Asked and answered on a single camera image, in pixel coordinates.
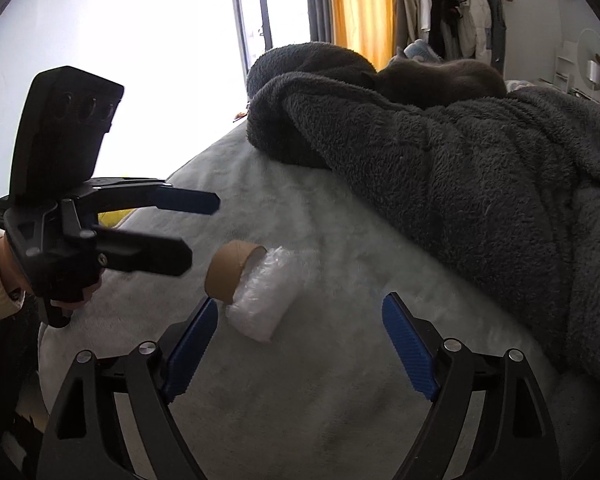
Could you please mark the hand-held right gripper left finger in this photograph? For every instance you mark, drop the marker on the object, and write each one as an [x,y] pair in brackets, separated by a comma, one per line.
[190,355]

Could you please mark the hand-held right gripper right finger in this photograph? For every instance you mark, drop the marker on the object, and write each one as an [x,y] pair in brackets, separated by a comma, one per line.
[410,345]

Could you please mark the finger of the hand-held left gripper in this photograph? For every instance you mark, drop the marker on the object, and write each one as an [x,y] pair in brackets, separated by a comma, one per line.
[145,255]
[190,201]

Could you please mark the brown cardboard tube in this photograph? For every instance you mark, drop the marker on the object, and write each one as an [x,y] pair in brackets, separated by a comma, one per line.
[225,270]

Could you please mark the bubble wrap roll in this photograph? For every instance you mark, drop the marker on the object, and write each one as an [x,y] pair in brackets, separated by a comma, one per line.
[265,300]

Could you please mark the person's left hand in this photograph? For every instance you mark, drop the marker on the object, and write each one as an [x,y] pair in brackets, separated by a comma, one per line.
[10,270]

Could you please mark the yellow bag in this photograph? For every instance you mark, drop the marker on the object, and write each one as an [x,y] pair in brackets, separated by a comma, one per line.
[112,219]

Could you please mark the dark grey fleece blanket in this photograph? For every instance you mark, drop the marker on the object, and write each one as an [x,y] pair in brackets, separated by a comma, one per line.
[455,185]

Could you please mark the person's dark clothing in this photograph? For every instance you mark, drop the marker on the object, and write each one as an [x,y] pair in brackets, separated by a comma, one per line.
[5,385]

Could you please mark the window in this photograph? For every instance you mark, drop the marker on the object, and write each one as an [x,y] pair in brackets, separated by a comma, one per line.
[265,10]

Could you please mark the grey curtain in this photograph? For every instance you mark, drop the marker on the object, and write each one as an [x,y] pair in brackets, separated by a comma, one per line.
[317,0]

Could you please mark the orange curtain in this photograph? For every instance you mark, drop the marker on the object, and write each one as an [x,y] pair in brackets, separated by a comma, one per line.
[360,10]

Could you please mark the grey cat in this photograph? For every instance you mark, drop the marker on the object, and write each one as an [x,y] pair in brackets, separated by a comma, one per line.
[445,82]

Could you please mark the light blue plush pillow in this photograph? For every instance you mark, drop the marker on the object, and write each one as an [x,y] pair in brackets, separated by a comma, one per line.
[420,51]

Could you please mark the beige hanging coat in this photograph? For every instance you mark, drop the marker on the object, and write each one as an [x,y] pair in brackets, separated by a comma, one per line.
[410,10]

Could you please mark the white dressing table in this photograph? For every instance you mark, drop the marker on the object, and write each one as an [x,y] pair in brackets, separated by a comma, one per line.
[555,85]

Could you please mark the black hanging garment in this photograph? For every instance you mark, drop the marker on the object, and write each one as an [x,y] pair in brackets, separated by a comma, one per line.
[440,10]

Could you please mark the grey hanging pants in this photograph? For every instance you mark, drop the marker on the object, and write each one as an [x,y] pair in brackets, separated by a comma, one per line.
[497,35]

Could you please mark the white shelf unit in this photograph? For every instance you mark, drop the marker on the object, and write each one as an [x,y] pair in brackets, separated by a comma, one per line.
[565,62]

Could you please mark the white cylindrical lamp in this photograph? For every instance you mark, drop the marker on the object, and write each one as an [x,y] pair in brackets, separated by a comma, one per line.
[597,72]

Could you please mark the white hanging jacket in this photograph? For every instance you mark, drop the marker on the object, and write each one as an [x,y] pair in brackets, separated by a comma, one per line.
[472,15]

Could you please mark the round wall mirror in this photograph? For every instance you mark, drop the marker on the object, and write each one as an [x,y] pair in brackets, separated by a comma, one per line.
[587,42]

